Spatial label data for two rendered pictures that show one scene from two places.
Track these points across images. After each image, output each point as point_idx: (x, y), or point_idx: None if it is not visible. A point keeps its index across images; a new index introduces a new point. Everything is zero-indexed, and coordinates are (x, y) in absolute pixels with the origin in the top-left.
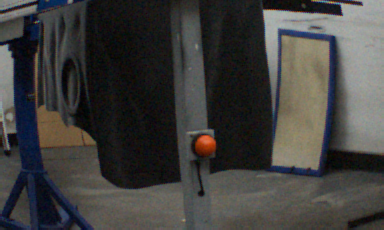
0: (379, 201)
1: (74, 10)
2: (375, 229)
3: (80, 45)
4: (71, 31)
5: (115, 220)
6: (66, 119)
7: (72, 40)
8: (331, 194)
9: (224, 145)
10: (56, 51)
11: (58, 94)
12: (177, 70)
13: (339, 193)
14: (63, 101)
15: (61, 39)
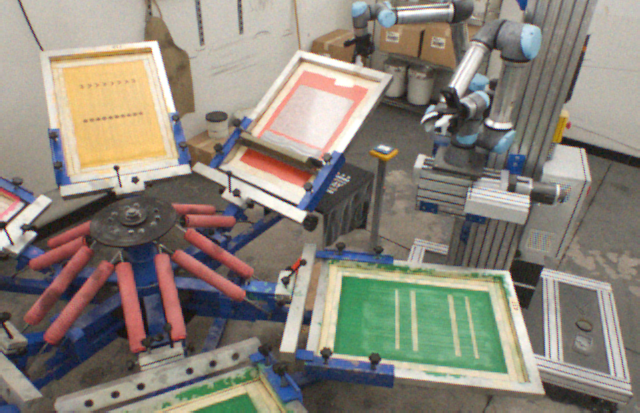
0: (91, 259)
1: (366, 184)
2: (177, 249)
3: (368, 193)
4: (363, 193)
5: None
6: (347, 231)
7: (364, 195)
8: (1, 305)
9: None
10: (344, 212)
11: (342, 228)
12: (383, 176)
13: (8, 299)
14: (356, 222)
15: (351, 203)
